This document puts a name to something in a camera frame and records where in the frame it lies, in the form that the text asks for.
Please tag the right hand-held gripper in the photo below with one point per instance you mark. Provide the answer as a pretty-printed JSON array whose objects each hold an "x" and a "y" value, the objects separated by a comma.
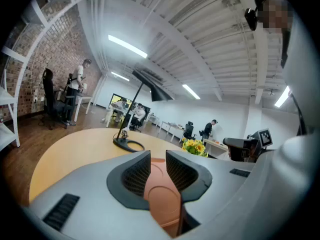
[{"x": 241, "y": 144}]

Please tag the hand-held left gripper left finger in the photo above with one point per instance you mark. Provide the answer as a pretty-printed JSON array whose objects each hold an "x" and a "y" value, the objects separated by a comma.
[{"x": 130, "y": 184}]

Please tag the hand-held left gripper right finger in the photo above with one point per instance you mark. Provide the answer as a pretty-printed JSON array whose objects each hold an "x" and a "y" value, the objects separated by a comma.
[{"x": 187, "y": 179}]

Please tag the orange block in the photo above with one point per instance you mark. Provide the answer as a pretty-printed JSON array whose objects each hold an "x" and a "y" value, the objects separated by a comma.
[{"x": 162, "y": 199}]

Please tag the light wooden desk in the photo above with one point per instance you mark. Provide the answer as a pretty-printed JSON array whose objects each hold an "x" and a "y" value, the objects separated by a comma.
[{"x": 215, "y": 144}]

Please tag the yellow flower bouquet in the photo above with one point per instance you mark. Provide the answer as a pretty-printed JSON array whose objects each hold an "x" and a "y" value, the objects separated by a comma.
[{"x": 195, "y": 146}]

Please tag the small black office chair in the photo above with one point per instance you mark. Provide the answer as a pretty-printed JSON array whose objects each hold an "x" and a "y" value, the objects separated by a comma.
[{"x": 189, "y": 131}]

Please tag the white long table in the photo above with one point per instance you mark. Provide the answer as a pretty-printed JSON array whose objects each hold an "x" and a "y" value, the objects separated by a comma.
[{"x": 172, "y": 127}]

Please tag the long ceiling light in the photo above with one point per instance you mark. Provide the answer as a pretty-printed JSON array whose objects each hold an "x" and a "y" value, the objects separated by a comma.
[
  {"x": 191, "y": 91},
  {"x": 120, "y": 76},
  {"x": 282, "y": 97},
  {"x": 127, "y": 46}
]

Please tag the dark framed window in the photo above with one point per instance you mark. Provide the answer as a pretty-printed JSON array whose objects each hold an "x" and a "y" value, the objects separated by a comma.
[{"x": 115, "y": 99}]

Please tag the black desk lamp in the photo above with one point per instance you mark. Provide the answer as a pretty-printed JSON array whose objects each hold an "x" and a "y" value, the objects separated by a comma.
[{"x": 160, "y": 91}]

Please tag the white desk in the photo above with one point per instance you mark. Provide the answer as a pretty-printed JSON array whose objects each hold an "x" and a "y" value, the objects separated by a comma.
[{"x": 83, "y": 97}]

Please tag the tall black office chair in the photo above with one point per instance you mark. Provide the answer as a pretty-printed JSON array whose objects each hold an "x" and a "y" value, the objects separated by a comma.
[{"x": 50, "y": 96}]

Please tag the person's head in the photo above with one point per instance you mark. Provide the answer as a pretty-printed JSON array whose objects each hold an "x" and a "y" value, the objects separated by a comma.
[{"x": 273, "y": 14}]

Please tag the white shelving unit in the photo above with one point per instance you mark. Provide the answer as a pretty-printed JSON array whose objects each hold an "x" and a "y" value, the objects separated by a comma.
[{"x": 11, "y": 99}]

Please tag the black head-mounted camera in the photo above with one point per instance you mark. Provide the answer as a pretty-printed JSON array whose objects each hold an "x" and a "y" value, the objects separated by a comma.
[{"x": 250, "y": 17}]

